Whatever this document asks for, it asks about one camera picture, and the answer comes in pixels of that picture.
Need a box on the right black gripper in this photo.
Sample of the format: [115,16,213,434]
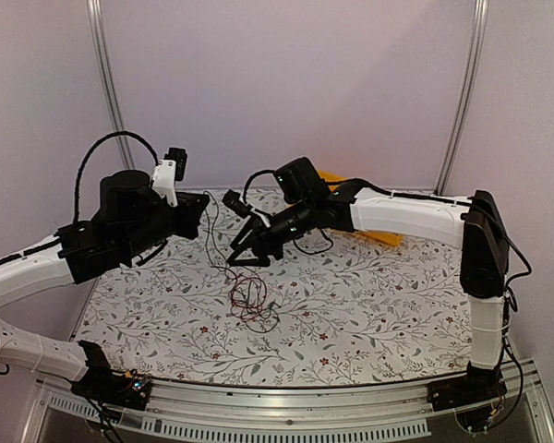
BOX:
[226,198,315,268]

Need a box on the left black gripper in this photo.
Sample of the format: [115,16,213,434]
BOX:
[121,192,210,260]

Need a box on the red cable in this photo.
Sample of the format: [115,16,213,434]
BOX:
[229,276,269,324]

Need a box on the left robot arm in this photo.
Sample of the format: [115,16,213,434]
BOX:
[0,166,210,401]

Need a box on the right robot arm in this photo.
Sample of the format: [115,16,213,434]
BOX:
[223,157,519,402]

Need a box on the floral table mat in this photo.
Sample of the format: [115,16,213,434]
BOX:
[76,189,472,387]

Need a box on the yellow three-compartment bin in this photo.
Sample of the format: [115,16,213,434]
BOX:
[318,171,403,247]

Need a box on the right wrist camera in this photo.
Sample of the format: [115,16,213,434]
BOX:
[222,189,270,227]

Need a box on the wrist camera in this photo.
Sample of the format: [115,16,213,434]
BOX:
[151,147,187,208]
[222,189,270,227]

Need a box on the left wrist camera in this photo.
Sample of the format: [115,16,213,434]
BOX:
[151,147,187,208]

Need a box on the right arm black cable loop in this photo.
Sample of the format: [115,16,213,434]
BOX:
[242,169,278,204]

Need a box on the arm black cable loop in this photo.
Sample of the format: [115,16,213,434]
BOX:
[242,169,278,204]
[72,130,161,225]

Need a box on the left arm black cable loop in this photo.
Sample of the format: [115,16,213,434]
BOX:
[72,130,161,225]

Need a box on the aluminium front rail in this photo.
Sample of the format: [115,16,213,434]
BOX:
[23,359,554,442]

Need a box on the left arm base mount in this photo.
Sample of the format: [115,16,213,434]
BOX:
[70,341,152,411]

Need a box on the left aluminium frame post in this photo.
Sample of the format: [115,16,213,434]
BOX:
[86,0,135,170]

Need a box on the aluminium frame post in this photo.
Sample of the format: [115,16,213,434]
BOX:
[86,0,135,170]
[435,0,488,195]

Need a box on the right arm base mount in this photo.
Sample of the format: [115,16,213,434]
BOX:
[427,364,507,433]

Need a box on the right aluminium frame post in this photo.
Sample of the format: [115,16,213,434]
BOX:
[435,0,488,195]

